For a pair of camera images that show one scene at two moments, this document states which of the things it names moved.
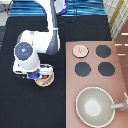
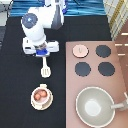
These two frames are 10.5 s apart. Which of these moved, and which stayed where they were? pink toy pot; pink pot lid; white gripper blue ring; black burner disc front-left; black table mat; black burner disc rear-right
Moved: white gripper blue ring; pink toy pot
Stayed: black burner disc front-left; pink pot lid; black table mat; black burner disc rear-right
